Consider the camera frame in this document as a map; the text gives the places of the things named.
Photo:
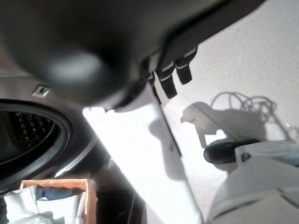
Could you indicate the dark right robot hand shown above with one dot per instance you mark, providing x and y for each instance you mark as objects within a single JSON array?
[{"x": 93, "y": 35}]

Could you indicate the dark grey washing machine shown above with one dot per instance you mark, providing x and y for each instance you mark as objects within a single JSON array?
[{"x": 77, "y": 130}]

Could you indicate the wooden laundry basket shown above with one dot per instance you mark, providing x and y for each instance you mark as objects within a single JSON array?
[{"x": 58, "y": 183}]

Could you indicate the blue cloth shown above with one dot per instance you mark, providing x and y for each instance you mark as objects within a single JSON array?
[{"x": 52, "y": 193}]

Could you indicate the black robot foot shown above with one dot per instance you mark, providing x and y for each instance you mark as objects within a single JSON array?
[{"x": 219, "y": 152}]

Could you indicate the white cloth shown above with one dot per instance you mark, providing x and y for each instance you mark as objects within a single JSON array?
[{"x": 58, "y": 210}]

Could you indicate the white robot leg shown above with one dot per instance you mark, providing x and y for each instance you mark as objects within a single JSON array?
[{"x": 257, "y": 186}]

